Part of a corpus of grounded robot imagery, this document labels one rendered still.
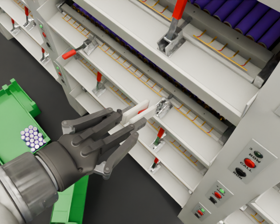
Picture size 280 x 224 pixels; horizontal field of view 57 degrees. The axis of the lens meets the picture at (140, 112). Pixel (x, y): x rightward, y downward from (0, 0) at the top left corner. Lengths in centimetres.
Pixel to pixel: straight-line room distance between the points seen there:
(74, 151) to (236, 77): 28
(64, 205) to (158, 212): 37
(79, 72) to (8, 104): 45
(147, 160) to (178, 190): 15
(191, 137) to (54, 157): 29
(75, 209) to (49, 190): 69
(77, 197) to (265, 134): 84
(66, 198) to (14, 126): 48
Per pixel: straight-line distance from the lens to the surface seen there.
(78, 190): 110
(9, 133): 124
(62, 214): 89
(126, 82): 63
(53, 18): 84
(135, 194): 107
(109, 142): 45
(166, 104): 57
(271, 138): 38
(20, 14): 123
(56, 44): 90
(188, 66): 42
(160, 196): 107
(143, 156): 95
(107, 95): 85
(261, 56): 40
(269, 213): 56
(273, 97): 33
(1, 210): 37
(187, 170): 74
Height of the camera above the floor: 104
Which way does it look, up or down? 58 degrees down
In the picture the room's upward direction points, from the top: straight up
